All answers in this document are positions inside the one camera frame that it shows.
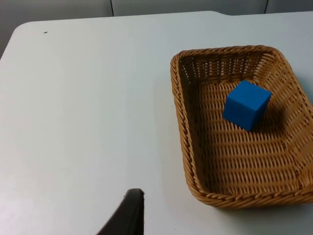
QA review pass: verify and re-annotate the pale brown wicker basket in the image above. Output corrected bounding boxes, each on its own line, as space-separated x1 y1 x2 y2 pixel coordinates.
170 45 313 212

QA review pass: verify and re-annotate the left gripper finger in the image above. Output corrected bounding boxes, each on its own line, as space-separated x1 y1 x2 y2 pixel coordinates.
96 188 145 235

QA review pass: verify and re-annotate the blue cube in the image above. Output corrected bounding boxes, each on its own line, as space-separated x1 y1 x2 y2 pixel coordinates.
222 79 273 132

